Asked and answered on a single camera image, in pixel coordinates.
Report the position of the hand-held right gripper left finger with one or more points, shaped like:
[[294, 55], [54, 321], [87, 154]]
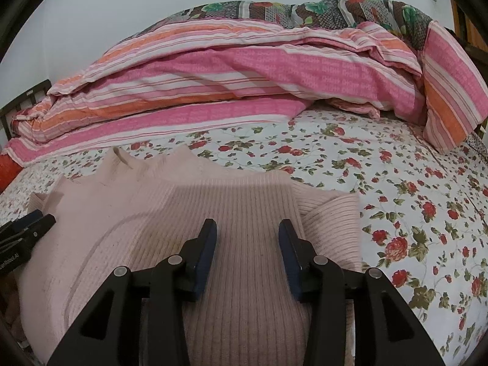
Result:
[[202, 259]]

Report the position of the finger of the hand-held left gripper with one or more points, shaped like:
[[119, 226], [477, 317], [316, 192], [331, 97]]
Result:
[[32, 214], [38, 227]]

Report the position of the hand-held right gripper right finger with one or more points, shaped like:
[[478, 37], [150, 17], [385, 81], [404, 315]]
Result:
[[291, 263]]

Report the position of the pink knit sweater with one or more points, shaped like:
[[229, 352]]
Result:
[[236, 213]]

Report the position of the red pillow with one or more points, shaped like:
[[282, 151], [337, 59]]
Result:
[[7, 171]]

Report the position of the rose print bed sheet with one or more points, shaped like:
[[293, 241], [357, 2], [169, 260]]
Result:
[[411, 217]]

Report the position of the pink orange striped quilt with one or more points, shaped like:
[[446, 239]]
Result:
[[267, 72]]

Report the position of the small-print grey mattress cover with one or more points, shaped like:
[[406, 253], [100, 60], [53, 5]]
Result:
[[478, 143]]

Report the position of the floral patchwork quilt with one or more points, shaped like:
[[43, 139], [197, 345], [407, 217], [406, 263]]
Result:
[[289, 11]]

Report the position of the brown wooden door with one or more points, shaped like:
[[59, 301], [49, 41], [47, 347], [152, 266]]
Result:
[[467, 26]]

